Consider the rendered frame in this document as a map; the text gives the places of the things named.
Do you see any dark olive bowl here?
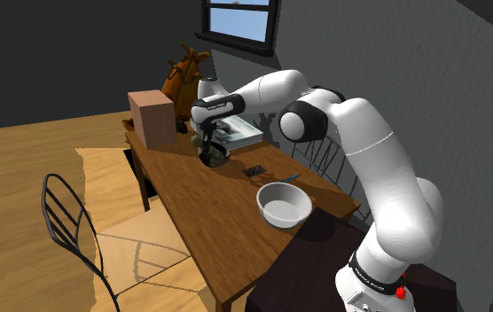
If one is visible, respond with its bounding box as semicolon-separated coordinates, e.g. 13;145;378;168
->
197;141;232;169

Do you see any grey white book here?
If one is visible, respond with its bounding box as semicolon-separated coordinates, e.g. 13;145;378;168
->
188;114;265;152

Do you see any pink brown box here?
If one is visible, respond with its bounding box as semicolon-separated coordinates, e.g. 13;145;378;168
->
127;89;178;151

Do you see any orange brown figure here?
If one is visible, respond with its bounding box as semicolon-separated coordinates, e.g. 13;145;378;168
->
160;41;213;123

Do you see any small black flat card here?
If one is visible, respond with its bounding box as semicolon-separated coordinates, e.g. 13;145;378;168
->
241;165;268;178

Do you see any brown wooden table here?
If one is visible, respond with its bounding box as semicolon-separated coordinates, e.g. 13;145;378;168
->
123;124;362;312

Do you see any white bowl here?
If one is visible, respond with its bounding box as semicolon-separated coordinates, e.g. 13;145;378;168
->
255;181;314;230

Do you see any black framed window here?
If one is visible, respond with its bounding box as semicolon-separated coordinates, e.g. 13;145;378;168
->
194;0;282;59

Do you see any dark robot stand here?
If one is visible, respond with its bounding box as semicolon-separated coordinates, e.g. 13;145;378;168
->
244;207;460;312

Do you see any black wire chair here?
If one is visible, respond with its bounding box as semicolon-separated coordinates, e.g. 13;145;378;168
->
291;134;374;226
41;173;122;312

